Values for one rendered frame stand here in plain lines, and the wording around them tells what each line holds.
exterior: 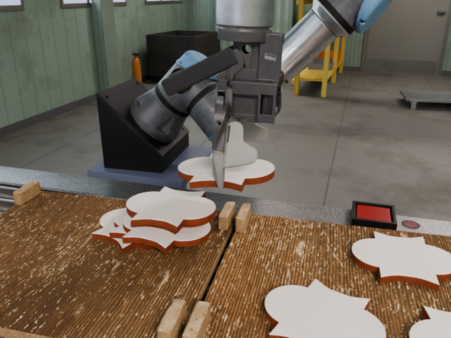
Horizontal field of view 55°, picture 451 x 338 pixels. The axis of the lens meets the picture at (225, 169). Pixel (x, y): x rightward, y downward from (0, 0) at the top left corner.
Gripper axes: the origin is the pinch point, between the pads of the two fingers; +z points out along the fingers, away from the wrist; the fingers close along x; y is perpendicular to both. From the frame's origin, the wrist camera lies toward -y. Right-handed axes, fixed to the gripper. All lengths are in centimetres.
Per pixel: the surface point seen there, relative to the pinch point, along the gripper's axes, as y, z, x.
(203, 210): -2.9, 6.6, -1.5
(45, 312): -17.2, 12.6, -21.7
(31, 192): -38.9, 11.6, 5.6
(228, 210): -0.4, 9.5, 5.0
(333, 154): 26, 105, 310
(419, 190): 86, 104, 248
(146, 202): -12.4, 6.8, -1.2
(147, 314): -5.0, 12.3, -19.1
